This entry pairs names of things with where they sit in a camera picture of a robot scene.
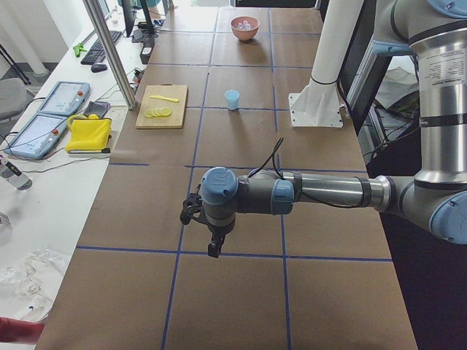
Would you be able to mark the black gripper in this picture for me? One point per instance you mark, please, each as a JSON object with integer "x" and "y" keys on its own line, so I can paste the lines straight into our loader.
{"x": 219, "y": 232}

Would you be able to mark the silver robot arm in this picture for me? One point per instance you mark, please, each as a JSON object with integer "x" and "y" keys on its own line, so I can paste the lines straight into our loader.
{"x": 433, "y": 199}

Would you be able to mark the light blue cup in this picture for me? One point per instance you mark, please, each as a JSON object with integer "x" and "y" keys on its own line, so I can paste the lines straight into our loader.
{"x": 232, "y": 99}

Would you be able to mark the pink bowl of ice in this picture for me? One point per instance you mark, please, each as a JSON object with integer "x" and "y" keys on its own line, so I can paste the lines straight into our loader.
{"x": 245, "y": 28}

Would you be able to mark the bamboo cutting board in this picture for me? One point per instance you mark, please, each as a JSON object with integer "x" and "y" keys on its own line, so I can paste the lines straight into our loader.
{"x": 175, "y": 120}

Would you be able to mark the yellow plastic knife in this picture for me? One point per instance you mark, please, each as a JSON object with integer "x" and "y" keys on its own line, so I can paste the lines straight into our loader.
{"x": 164, "y": 98}

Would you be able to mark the yellow cloth bag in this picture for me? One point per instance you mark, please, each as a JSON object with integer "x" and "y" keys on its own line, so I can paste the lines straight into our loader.
{"x": 89, "y": 134}

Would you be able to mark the purple grey wallet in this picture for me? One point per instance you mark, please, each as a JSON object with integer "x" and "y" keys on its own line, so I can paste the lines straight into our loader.
{"x": 99, "y": 108}

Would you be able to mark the crumpled clear plastic bags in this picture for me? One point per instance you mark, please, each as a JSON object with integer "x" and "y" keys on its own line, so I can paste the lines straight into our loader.
{"x": 29, "y": 288}

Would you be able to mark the near teach pendant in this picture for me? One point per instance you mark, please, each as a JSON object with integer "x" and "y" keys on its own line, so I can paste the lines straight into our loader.
{"x": 38, "y": 136}

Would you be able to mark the teach pendant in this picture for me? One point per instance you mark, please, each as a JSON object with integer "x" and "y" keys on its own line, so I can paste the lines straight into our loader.
{"x": 65, "y": 98}
{"x": 38, "y": 136}

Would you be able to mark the far teach pendant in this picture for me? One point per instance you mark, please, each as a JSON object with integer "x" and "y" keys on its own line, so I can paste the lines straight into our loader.
{"x": 65, "y": 98}

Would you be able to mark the black computer mouse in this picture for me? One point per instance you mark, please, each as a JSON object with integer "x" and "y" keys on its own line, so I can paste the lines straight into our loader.
{"x": 98, "y": 67}

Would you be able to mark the clear water bottle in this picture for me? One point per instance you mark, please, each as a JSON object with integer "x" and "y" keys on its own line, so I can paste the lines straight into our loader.
{"x": 13, "y": 175}

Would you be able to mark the black power strip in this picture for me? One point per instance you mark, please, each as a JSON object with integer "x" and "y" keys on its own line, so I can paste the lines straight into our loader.
{"x": 148, "y": 42}

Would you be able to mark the black keyboard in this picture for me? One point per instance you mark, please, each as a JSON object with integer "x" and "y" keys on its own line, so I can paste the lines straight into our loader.
{"x": 96, "y": 53}

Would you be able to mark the green plastic tool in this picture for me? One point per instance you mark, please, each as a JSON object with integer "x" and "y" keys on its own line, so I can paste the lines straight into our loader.
{"x": 79, "y": 49}

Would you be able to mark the black monitor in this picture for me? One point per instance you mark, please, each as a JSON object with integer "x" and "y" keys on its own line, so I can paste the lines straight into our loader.
{"x": 130, "y": 8}

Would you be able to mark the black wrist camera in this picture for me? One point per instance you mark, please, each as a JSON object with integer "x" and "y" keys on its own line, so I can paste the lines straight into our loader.
{"x": 192, "y": 209}

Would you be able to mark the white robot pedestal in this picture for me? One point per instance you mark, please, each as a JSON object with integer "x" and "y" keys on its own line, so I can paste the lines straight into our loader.
{"x": 317, "y": 105}

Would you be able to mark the aluminium frame post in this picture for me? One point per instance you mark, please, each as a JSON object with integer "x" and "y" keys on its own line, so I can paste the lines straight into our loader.
{"x": 99, "y": 23}

